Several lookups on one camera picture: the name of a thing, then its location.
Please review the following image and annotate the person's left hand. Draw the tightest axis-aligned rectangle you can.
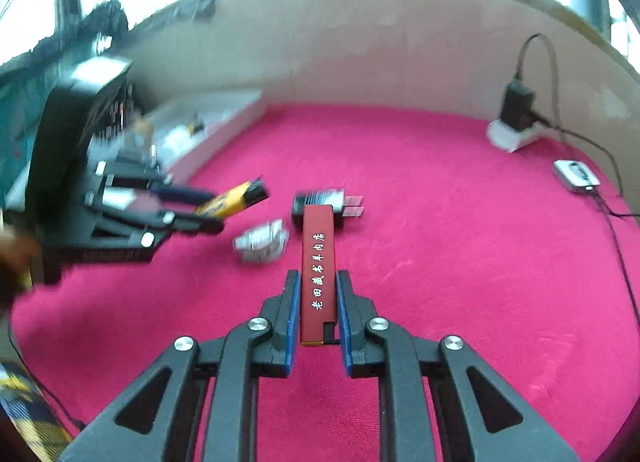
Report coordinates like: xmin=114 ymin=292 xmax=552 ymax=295
xmin=0 ymin=232 xmax=43 ymax=305

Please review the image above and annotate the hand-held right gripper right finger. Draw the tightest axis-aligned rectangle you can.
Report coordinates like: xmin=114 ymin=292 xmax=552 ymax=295
xmin=336 ymin=269 xmax=581 ymax=462

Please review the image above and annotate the black plastic sheet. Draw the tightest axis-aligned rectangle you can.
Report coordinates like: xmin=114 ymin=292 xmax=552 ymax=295
xmin=170 ymin=0 xmax=226 ymax=19

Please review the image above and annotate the white plastic item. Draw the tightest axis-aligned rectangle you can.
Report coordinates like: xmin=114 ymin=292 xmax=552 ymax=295
xmin=162 ymin=125 xmax=196 ymax=155

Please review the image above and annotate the black printed packet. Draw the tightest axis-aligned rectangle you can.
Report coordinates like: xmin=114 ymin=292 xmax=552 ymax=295
xmin=95 ymin=82 xmax=136 ymax=143

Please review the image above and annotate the thin black cable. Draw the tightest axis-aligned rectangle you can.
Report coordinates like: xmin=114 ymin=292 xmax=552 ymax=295
xmin=7 ymin=312 xmax=86 ymax=430
xmin=592 ymin=189 xmax=640 ymax=343

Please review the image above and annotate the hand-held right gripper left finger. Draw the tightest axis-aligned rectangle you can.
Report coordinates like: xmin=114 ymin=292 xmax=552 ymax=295
xmin=57 ymin=269 xmax=301 ymax=462

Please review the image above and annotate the crumpled silver foil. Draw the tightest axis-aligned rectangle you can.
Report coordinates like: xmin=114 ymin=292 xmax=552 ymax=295
xmin=233 ymin=219 xmax=291 ymax=265

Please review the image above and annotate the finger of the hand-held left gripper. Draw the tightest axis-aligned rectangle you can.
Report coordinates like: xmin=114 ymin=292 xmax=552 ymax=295
xmin=85 ymin=197 xmax=225 ymax=249
xmin=97 ymin=162 xmax=216 ymax=204

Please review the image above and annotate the white power strip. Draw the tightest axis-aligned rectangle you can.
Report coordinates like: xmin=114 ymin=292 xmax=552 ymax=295
xmin=487 ymin=119 xmax=541 ymax=153

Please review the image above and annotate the black charger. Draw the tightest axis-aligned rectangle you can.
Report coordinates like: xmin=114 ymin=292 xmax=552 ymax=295
xmin=501 ymin=82 xmax=536 ymax=129

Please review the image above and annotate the black plastic bag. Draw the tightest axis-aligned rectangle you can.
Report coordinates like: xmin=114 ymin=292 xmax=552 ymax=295
xmin=30 ymin=0 xmax=131 ymax=63

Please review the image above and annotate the white plastic tray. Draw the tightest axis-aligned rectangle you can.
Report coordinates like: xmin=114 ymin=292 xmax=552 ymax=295
xmin=135 ymin=90 xmax=266 ymax=183

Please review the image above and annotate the small white device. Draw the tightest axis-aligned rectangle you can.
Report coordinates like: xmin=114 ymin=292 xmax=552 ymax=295
xmin=552 ymin=159 xmax=601 ymax=193

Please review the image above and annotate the black charger cable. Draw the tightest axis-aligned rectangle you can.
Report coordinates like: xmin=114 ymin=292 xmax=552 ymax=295
xmin=515 ymin=34 xmax=640 ymax=218

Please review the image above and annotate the black plug adapter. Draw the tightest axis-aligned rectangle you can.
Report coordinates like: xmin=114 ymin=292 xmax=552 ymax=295
xmin=291 ymin=189 xmax=366 ymax=230

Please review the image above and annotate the yellow plaid cloth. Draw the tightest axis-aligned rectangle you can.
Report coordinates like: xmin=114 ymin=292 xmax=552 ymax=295
xmin=0 ymin=361 xmax=73 ymax=462

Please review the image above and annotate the yellow tube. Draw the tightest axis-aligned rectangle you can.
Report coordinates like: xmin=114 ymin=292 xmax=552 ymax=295
xmin=194 ymin=176 xmax=271 ymax=218

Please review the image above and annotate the red rectangular packet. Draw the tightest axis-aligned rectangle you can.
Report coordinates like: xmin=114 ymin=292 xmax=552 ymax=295
xmin=299 ymin=205 xmax=341 ymax=347

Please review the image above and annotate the red table cloth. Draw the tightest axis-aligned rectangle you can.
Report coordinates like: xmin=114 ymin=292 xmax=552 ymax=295
xmin=10 ymin=102 xmax=640 ymax=462

